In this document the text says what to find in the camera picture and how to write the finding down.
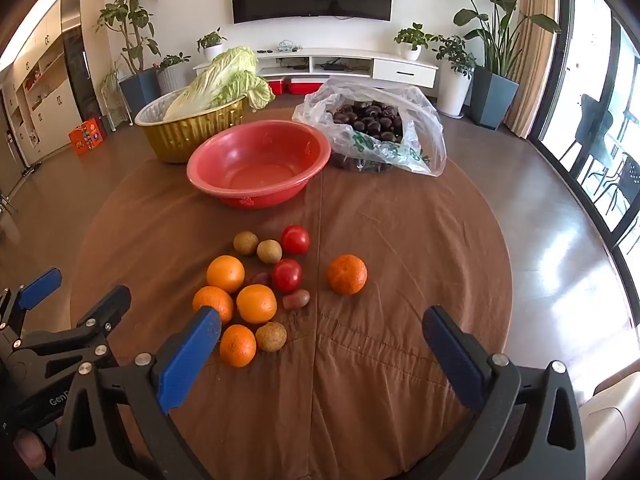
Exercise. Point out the dark purple plum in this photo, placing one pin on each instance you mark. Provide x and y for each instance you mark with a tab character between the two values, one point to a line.
261	278

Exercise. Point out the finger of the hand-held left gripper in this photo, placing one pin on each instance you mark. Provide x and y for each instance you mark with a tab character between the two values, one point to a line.
40	287
107	307

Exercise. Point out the solid-back outdoor chair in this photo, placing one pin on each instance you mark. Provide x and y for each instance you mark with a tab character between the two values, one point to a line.
597	125

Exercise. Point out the wide red storage box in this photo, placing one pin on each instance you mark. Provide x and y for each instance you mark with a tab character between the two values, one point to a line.
306	85

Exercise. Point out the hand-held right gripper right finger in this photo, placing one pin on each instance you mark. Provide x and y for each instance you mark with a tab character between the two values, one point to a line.
452	355

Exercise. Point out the plant in ribbed white pot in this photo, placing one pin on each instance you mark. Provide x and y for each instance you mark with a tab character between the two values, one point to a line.
172	77

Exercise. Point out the pile of dark water chestnuts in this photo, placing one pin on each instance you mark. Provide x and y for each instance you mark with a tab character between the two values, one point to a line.
370	117

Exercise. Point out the orange cardboard box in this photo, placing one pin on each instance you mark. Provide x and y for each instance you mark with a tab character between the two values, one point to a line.
87	136

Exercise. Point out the mesh-back outdoor chair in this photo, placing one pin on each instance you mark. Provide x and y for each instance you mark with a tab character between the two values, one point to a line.
627	177

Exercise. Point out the small red storage box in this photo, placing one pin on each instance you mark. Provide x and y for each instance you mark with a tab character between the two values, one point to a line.
277	86

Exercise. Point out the brown longan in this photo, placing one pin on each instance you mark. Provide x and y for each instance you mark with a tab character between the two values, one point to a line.
245	243
271	336
269	251

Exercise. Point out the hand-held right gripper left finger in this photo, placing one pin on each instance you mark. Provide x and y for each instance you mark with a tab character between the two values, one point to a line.
187	355

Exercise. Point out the large-leaf plant in grey pot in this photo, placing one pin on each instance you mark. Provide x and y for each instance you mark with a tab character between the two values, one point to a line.
492	95

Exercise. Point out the tall tree in grey pot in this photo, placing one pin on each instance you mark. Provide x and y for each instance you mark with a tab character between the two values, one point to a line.
132	25

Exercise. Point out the napa cabbage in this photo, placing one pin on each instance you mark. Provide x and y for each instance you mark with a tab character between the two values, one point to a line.
220	80

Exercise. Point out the red plastic basin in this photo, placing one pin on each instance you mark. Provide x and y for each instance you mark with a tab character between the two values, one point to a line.
260	160

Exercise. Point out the gold foil tray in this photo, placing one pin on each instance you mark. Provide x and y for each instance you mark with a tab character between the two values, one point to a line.
175	137

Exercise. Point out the small plant in white bowl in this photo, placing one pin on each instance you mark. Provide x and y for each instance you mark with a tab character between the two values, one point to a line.
212	44
412	41

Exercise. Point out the cream leather chair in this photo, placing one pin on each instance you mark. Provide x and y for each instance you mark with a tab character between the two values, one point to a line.
607	420

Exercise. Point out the cream wall cabinet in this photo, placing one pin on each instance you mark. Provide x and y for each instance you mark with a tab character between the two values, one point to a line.
45	95

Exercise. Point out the person's left hand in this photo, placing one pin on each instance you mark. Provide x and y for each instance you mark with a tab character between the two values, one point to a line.
27	452

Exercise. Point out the orange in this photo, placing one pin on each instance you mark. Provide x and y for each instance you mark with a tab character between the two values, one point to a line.
213	304
237	345
225	273
347	274
256	303

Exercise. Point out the small orange-red fruit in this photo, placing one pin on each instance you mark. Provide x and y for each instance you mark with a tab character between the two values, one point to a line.
296	299

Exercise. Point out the clear plastic bag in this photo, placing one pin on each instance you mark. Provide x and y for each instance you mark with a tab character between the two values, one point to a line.
320	110

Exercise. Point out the white television cabinet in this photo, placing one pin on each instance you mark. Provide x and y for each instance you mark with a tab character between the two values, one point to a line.
400	67

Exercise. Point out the red tomato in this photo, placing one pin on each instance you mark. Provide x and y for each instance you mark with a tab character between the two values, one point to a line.
287	275
295	239

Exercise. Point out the bushy plant in white pot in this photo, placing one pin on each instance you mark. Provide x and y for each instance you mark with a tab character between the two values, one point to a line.
452	80

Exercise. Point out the beige curtain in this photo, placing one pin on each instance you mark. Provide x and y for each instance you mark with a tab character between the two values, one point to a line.
532	35

